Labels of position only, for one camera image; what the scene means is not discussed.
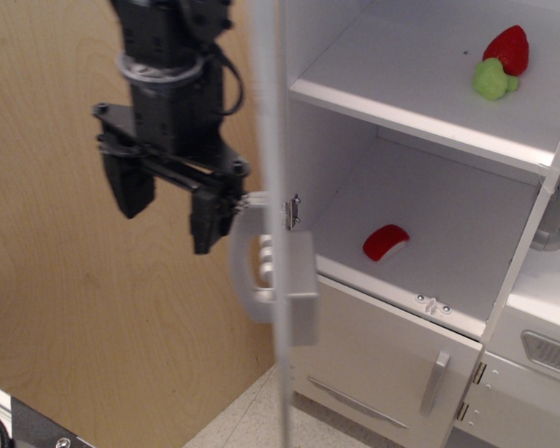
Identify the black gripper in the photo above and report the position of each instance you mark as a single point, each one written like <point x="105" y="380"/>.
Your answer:
<point x="172" y="131"/>

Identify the white fridge door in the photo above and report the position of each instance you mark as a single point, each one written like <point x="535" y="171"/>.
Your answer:
<point x="266" y="86"/>

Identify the white toy fridge cabinet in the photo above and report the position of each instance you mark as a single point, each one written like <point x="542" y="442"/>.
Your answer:
<point x="384" y="127"/>

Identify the silver door hinge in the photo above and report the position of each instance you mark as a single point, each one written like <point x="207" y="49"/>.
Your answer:
<point x="292" y="212"/>

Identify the grey dispenser box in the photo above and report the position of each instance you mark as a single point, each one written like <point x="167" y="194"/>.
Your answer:
<point x="302" y="289"/>

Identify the red white toy sushi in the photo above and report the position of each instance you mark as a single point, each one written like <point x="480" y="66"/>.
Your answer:
<point x="385" y="242"/>

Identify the white lower freezer door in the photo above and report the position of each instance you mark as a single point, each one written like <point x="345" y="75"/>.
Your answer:
<point x="371" y="364"/>

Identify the white door latch catch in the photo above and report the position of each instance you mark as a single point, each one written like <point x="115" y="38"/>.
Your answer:
<point x="432" y="306"/>

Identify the green toy broccoli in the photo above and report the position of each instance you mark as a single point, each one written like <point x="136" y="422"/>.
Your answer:
<point x="491" y="81"/>

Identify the brass oven door hinge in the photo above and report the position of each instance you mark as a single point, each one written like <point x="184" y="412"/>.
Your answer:
<point x="478" y="374"/>

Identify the brass lower oven hinge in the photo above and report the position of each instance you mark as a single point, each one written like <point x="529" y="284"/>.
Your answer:
<point x="462" y="411"/>

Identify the red toy strawberry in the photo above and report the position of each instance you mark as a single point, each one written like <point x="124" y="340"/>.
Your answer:
<point x="512" y="49"/>

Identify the white toy oven unit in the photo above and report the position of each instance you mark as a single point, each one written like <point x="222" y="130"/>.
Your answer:
<point x="517" y="402"/>

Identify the grey oven vent panel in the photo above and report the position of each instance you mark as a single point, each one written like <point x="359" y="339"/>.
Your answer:
<point x="541" y="350"/>

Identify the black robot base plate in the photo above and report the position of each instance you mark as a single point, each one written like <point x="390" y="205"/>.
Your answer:
<point x="27" y="427"/>

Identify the silver freezer door handle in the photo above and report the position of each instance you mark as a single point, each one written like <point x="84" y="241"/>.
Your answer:
<point x="434" y="383"/>

